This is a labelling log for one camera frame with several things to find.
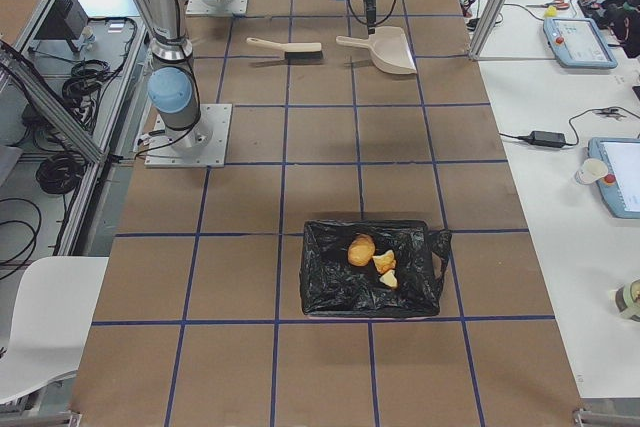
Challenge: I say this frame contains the cream plastic dustpan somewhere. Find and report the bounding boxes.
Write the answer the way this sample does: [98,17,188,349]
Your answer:
[336,26,417,75]

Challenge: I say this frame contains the bin with black trash bag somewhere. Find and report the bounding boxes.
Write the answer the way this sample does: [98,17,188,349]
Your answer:
[300,220,452,318]

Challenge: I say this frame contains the yellow sponge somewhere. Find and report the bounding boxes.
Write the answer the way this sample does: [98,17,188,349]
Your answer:
[543,5,558,18]

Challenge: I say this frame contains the blue teach pendant far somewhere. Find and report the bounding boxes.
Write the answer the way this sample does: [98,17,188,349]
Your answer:
[543,18,618,69]

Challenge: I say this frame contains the blue teach pendant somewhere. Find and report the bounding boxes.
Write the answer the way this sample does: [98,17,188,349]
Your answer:
[543,18,618,69]
[588,137,639,219]

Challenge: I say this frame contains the black power adapter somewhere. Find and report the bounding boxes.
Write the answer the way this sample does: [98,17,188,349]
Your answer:
[516,130,567,149]

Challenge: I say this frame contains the brown potato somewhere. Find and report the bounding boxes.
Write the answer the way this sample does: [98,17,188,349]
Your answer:
[347,234,376,267]

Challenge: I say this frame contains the pale peeled potato chunk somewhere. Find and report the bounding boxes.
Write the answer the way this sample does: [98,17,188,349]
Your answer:
[372,249,397,275]

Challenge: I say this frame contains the white paper cup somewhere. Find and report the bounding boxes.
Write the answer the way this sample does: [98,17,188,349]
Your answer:
[574,158,609,185]

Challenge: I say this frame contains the blue teach pendant near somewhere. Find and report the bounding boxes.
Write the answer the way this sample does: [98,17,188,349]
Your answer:
[588,137,639,219]

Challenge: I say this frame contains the tape roll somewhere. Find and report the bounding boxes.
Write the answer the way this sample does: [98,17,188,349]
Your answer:
[614,280,640,322]

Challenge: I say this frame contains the white chair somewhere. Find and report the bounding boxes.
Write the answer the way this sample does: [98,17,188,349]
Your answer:
[1,256,109,404]

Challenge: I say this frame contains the orange handled scissors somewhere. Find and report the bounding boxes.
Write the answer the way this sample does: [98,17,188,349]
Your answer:
[527,0,570,10]

